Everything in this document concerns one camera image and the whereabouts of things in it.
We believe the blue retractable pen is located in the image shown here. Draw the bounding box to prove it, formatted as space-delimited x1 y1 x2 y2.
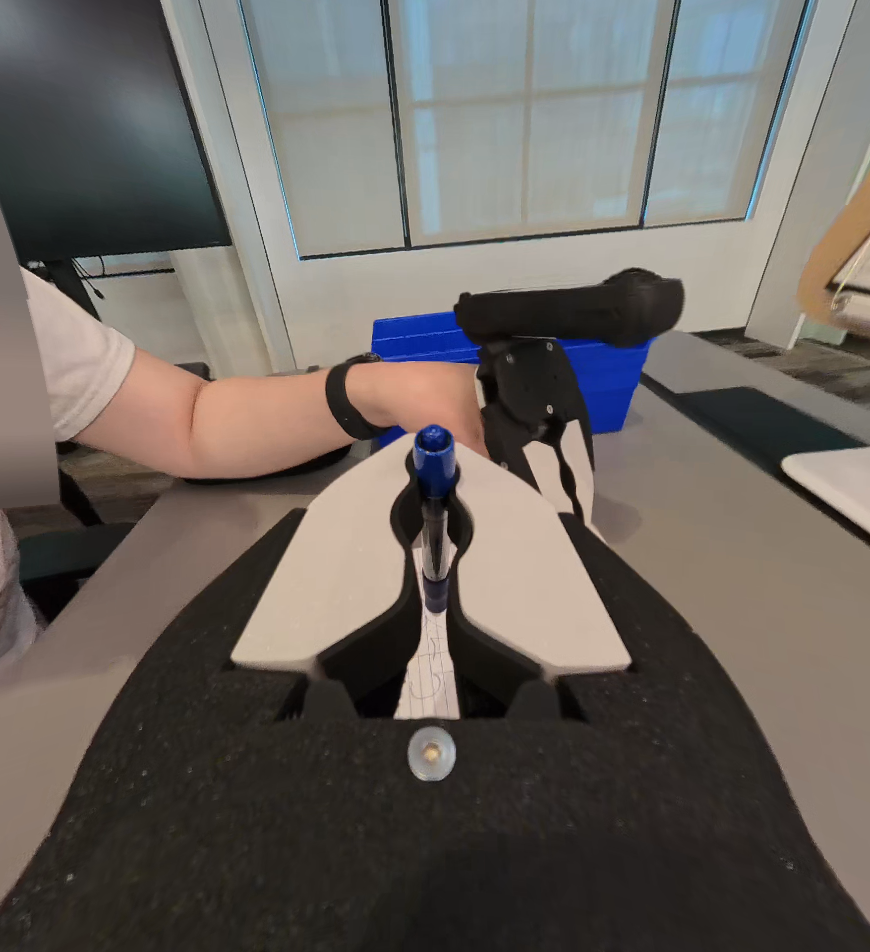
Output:
412 424 460 614

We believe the person's white shirt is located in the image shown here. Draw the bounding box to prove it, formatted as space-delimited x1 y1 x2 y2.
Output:
18 268 138 443

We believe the black monitor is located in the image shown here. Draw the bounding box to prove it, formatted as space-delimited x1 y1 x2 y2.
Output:
0 0 233 263

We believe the person's left hand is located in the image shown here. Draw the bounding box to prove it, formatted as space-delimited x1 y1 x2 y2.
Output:
370 362 491 458

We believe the black wristband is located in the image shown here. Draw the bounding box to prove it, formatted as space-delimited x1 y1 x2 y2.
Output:
325 353 397 441

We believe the large white-framed window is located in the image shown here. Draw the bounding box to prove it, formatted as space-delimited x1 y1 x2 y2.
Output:
237 0 812 261

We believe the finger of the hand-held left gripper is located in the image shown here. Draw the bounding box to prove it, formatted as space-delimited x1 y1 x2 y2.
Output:
560 420 608 542
522 439 580 520

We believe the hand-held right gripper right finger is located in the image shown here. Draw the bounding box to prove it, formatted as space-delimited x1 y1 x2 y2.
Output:
446 452 633 704

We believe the person's left forearm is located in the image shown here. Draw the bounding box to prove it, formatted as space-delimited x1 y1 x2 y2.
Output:
56 348 354 480

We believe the blue plastic bin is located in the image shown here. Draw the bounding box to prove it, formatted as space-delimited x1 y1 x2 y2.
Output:
370 312 653 449

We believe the instruction sheet on wooden stand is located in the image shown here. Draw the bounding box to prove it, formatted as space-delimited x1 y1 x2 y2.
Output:
797 112 870 347

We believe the white flat board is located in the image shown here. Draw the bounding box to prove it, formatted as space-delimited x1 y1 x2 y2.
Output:
780 445 870 564

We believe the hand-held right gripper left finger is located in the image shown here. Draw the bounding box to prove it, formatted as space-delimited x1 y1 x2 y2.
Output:
230 448 424 704

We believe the white lined notepad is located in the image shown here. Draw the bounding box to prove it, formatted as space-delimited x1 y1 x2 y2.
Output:
394 546 462 721

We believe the black monitor stand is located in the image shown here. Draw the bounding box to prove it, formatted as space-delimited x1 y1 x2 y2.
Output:
26 256 105 322

